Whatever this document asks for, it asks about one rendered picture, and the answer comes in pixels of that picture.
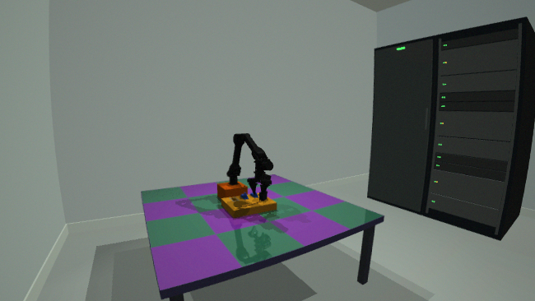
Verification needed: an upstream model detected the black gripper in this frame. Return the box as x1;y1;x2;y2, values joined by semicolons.
247;170;272;196

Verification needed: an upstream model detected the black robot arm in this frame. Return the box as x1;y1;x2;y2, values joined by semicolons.
226;133;273;186

